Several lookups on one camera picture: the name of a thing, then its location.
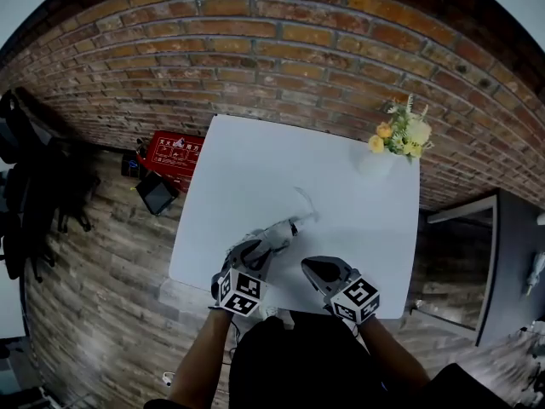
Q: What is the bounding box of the person's left forearm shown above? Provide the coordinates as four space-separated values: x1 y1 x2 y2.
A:
168 307 233 404

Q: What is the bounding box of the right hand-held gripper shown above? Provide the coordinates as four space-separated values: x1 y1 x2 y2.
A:
301 256 382 325

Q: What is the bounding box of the black office chair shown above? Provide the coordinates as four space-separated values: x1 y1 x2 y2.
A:
0 89 56 283
16 87 102 233

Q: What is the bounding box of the white umbrella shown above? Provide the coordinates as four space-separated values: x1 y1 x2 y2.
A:
227 185 320 270

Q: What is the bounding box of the small black box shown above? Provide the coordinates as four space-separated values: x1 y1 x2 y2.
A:
121 151 148 178

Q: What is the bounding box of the white vase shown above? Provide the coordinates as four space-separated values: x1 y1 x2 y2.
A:
348 141 397 178

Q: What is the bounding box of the dark grey table white frame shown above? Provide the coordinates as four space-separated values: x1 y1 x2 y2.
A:
425 188 545 348

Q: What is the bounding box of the black tablet case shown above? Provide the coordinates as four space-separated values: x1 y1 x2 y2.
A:
135 170 180 216

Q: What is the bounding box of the pale grey crumpled bundle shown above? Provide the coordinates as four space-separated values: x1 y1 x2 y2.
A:
526 251 545 297

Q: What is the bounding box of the yellow flower bouquet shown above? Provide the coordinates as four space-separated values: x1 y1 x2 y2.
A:
368 94 434 164

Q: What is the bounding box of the red box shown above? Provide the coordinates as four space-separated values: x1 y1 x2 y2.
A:
144 130 205 193

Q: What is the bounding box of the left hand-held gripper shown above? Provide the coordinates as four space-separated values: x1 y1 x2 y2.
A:
211 239 273 317

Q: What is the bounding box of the person's right forearm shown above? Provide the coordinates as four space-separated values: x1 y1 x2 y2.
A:
357 315 431 395

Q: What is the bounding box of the person's black clothing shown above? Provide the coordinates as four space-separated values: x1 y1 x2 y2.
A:
142 313 512 409

